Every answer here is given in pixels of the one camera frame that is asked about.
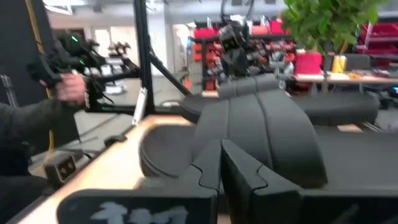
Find red box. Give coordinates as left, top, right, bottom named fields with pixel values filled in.
left=293, top=52, right=325, bottom=76

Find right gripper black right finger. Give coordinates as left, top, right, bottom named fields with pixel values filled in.
left=221, top=139, right=302, bottom=224

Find black aluminium rig frame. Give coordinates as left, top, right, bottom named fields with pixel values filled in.
left=6, top=0, right=193, bottom=224

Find black panel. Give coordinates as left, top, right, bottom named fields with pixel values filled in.
left=0, top=0, right=57, bottom=106

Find green leafy plant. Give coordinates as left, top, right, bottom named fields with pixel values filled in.
left=280, top=0, right=388, bottom=94

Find rack with red bins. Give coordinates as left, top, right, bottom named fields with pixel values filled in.
left=186, top=17, right=296, bottom=94
left=356, top=21, right=398, bottom=70

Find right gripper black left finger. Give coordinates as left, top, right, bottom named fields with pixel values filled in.
left=167, top=139, right=223, bottom=200

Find person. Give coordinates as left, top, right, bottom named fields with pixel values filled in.
left=0, top=98, right=90, bottom=224

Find black table clamp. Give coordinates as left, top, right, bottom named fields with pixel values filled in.
left=103, top=134, right=129, bottom=147

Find grey chair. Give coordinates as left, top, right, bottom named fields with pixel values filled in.
left=344, top=53, right=373, bottom=72

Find yellow cable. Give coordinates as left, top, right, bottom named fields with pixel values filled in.
left=24, top=0, right=55, bottom=151

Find person's hand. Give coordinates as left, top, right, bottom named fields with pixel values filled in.
left=39, top=73, right=87, bottom=109

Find yellow bottle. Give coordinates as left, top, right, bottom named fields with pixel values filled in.
left=338, top=54, right=348, bottom=74
left=330, top=54, right=340, bottom=74

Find white frame label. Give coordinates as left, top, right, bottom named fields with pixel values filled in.
left=131, top=87, right=148, bottom=126

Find black rubber slide sandal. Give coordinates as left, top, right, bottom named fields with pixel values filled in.
left=138, top=89, right=398, bottom=192
left=179, top=73, right=381, bottom=127

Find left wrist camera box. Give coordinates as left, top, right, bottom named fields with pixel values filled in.
left=219, top=25, right=242, bottom=53

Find wooden desk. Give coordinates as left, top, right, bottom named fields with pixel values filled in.
left=292, top=73, right=398, bottom=85

